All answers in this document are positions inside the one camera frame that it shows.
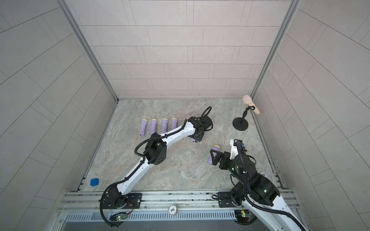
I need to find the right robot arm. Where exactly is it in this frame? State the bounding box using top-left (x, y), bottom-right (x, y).
top-left (210, 149), bottom-right (306, 231)

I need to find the right circuit board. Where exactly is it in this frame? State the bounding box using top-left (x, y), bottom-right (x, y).
top-left (234, 210), bottom-right (255, 225)

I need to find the black round stand base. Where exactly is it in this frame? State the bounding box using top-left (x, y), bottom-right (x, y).
top-left (232, 117), bottom-right (249, 131)

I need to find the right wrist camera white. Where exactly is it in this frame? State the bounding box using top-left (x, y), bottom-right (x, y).
top-left (230, 139), bottom-right (246, 160)

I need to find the aluminium rail frame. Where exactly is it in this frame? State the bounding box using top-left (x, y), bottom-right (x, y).
top-left (56, 189), bottom-right (298, 213)

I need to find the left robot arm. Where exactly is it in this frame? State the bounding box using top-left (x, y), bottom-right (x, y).
top-left (99, 106), bottom-right (213, 210)

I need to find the left circuit board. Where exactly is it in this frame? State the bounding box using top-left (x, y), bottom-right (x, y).
top-left (110, 212), bottom-right (129, 222)

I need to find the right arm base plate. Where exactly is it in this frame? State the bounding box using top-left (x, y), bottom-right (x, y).
top-left (217, 192), bottom-right (241, 208)

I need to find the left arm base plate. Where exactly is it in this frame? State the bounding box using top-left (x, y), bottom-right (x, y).
top-left (100, 193), bottom-right (142, 209)

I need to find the beige microphone on stand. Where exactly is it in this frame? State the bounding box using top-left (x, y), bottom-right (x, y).
top-left (242, 95), bottom-right (260, 115)

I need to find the circuit board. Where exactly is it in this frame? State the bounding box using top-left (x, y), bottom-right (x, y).
top-left (110, 212), bottom-right (129, 222)
top-left (234, 210), bottom-right (255, 225)

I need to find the blue hexagonal piece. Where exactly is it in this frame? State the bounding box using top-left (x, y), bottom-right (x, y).
top-left (90, 178), bottom-right (99, 187)

